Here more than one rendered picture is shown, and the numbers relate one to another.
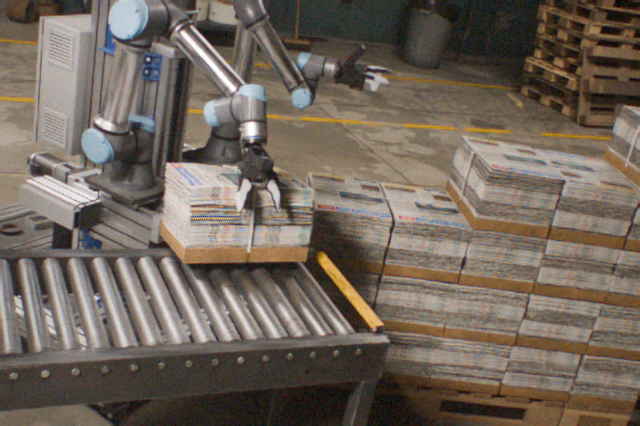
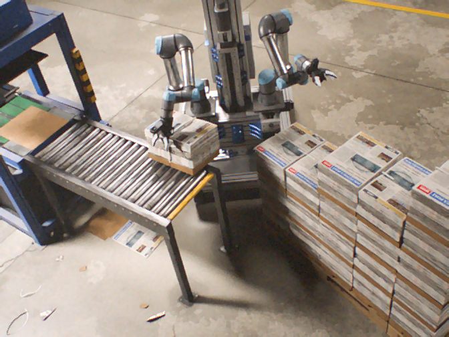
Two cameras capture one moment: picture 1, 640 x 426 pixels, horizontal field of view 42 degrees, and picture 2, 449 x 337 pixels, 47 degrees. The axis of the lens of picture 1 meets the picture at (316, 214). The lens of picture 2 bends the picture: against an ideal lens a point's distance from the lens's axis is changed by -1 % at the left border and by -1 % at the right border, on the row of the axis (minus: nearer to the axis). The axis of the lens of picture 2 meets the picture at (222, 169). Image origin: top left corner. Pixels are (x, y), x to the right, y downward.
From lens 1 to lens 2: 3.01 m
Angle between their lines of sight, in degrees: 60
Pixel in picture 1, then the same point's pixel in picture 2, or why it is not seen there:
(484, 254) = (328, 209)
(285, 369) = (132, 216)
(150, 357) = (90, 190)
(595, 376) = (402, 317)
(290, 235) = (184, 162)
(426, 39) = not seen: outside the picture
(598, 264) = (387, 250)
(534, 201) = (345, 192)
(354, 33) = not seen: outside the picture
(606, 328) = (401, 292)
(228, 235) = (162, 152)
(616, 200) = (388, 216)
